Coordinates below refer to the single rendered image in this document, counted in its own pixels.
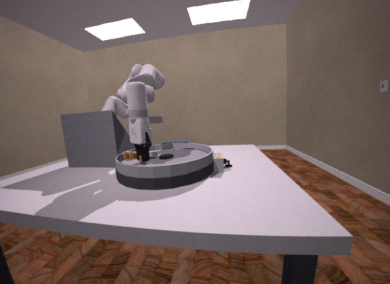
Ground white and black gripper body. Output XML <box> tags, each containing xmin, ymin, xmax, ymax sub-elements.
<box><xmin>129</xmin><ymin>117</ymin><xmax>152</xmax><ymax>145</ymax></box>

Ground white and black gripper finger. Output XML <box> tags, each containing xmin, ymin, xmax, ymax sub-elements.
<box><xmin>134</xmin><ymin>144</ymin><xmax>142</xmax><ymax>160</ymax></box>
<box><xmin>141</xmin><ymin>132</ymin><xmax>152</xmax><ymax>162</ymax></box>

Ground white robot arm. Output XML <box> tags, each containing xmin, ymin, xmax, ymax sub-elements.
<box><xmin>102</xmin><ymin>64</ymin><xmax>165</xmax><ymax>123</ymax></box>

